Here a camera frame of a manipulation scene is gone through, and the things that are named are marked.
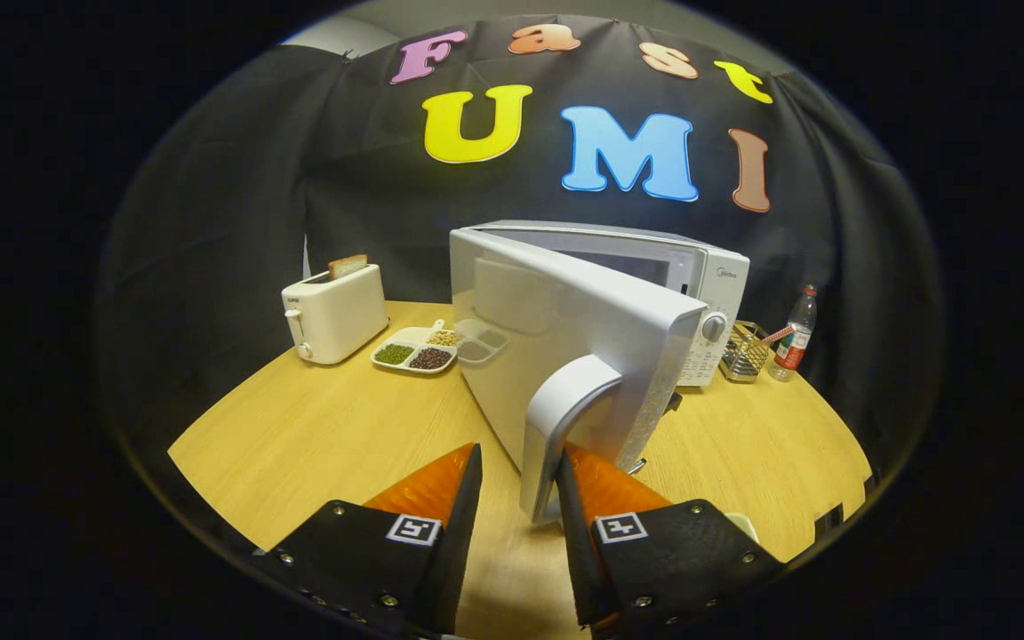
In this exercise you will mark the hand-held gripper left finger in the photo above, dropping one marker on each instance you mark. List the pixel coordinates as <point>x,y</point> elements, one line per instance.
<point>459,551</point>

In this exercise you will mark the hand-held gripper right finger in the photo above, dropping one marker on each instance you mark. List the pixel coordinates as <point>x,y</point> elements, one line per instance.
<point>576,551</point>

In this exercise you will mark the white microwave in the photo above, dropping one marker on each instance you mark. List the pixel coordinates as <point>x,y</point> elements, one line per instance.
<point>583,329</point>

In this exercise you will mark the pale green plate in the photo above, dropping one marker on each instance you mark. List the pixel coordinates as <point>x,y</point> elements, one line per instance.
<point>743,526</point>

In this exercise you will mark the white divided bean dish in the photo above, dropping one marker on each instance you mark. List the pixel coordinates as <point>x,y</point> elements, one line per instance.
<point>414,356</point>

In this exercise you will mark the white toaster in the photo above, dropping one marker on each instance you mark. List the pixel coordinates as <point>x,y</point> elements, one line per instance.
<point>339,316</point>

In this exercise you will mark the red white striped straw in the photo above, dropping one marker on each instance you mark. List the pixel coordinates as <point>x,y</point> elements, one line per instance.
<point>780,334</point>

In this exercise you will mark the toast slice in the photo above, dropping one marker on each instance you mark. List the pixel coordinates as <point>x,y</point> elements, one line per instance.
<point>348,266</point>

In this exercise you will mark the clear plastic water bottle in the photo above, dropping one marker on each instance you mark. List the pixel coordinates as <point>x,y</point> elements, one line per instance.
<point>795,333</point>

